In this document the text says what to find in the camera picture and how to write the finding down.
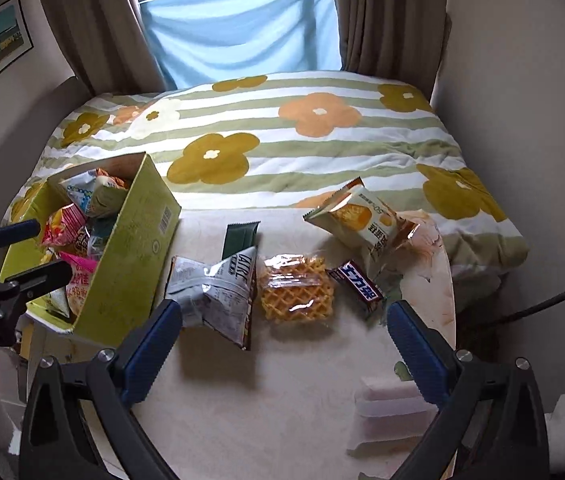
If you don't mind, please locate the grey bed headboard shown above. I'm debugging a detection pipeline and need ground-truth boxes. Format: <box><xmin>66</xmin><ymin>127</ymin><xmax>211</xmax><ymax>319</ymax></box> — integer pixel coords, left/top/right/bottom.
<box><xmin>0</xmin><ymin>76</ymin><xmax>94</xmax><ymax>221</ymax></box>

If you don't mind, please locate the waffle snack packet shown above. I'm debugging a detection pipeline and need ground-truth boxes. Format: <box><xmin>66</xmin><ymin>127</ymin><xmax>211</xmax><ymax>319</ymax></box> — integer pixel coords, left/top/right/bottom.
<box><xmin>257</xmin><ymin>255</ymin><xmax>336</xmax><ymax>324</ymax></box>

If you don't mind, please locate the grey white snack packet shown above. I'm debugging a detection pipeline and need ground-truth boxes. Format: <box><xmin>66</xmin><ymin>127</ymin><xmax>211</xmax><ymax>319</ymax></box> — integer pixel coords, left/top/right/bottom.
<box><xmin>165</xmin><ymin>246</ymin><xmax>259</xmax><ymax>352</ymax></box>

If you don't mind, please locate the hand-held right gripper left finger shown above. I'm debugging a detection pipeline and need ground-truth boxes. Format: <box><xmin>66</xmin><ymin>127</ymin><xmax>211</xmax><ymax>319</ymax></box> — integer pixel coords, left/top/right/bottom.
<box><xmin>20</xmin><ymin>299</ymin><xmax>183</xmax><ymax>480</ymax></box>

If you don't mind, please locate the white blue snack packet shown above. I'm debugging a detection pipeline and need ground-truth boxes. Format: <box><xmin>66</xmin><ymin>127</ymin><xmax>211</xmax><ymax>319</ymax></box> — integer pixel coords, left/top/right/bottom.
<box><xmin>60</xmin><ymin>170</ymin><xmax>99</xmax><ymax>217</ymax></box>

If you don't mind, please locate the dark green snack packet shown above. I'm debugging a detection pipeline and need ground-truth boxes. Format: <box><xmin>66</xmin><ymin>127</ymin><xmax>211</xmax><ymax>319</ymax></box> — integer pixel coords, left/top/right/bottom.
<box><xmin>221</xmin><ymin>221</ymin><xmax>262</xmax><ymax>262</ymax></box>

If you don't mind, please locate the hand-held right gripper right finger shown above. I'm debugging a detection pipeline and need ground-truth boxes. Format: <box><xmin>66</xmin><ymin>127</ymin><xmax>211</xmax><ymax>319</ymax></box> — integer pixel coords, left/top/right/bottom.
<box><xmin>386</xmin><ymin>300</ymin><xmax>550</xmax><ymax>480</ymax></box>

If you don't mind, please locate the beige egg roll snack packet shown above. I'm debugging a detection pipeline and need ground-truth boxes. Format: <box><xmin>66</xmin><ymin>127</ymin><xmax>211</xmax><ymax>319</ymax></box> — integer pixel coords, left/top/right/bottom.
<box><xmin>303</xmin><ymin>176</ymin><xmax>401</xmax><ymax>267</ymax></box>

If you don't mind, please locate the light blue cloth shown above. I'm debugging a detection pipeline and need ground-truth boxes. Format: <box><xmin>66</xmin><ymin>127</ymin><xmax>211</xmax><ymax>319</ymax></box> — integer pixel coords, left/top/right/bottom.
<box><xmin>139</xmin><ymin>0</ymin><xmax>344</xmax><ymax>91</ymax></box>

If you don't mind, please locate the light blue snack packet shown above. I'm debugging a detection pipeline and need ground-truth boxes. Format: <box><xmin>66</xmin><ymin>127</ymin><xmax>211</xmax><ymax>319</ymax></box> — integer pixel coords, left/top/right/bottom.
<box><xmin>86</xmin><ymin>217</ymin><xmax>114</xmax><ymax>257</ymax></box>

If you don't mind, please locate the pink orange snack packet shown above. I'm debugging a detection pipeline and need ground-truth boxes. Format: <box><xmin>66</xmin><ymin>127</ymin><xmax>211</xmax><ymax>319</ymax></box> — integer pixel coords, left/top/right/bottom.
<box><xmin>60</xmin><ymin>252</ymin><xmax>99</xmax><ymax>317</ymax></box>

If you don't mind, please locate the clear orange snack wrapper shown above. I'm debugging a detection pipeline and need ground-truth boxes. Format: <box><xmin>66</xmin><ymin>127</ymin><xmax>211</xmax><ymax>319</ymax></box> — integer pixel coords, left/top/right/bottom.
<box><xmin>393</xmin><ymin>211</ymin><xmax>444</xmax><ymax>262</ymax></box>

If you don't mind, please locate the black cable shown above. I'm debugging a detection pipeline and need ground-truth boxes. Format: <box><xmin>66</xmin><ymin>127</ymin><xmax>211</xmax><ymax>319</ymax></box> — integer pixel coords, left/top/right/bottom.
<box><xmin>455</xmin><ymin>269</ymin><xmax>565</xmax><ymax>327</ymax></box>

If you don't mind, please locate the brown curtain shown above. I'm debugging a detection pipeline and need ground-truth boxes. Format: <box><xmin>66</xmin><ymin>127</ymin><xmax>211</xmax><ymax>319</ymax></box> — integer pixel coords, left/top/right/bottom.
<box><xmin>32</xmin><ymin>0</ymin><xmax>166</xmax><ymax>97</ymax></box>
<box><xmin>329</xmin><ymin>0</ymin><xmax>451</xmax><ymax>99</ymax></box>

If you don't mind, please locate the dark wrapped chocolate bar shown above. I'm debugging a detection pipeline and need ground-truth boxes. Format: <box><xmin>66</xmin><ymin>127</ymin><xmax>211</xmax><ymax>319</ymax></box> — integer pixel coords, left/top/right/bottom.
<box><xmin>325</xmin><ymin>259</ymin><xmax>386</xmax><ymax>319</ymax></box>

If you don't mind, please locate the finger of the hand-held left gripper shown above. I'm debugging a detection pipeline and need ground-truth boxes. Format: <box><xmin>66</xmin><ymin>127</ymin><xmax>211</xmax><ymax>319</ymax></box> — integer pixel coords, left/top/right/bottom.
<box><xmin>12</xmin><ymin>261</ymin><xmax>74</xmax><ymax>298</ymax></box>
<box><xmin>0</xmin><ymin>218</ymin><xmax>42</xmax><ymax>267</ymax></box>

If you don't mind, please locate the pale green snack packet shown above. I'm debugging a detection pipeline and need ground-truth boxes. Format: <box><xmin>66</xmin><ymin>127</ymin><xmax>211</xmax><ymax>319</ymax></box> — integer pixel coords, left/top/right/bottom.
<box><xmin>87</xmin><ymin>175</ymin><xmax>129</xmax><ymax>219</ymax></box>

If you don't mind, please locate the red pink snack packet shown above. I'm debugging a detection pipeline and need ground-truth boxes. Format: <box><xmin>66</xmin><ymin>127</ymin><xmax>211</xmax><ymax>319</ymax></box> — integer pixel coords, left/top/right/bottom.
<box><xmin>39</xmin><ymin>203</ymin><xmax>89</xmax><ymax>252</ymax></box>

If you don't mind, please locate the yellow cardboard box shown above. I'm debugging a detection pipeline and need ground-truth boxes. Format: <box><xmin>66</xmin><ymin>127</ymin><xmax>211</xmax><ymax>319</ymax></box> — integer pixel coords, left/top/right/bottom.
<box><xmin>0</xmin><ymin>152</ymin><xmax>183</xmax><ymax>336</ymax></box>

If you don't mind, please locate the floral striped blanket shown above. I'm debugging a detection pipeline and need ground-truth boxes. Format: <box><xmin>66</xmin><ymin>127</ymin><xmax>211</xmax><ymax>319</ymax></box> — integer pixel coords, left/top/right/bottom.
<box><xmin>2</xmin><ymin>71</ymin><xmax>531</xmax><ymax>282</ymax></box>

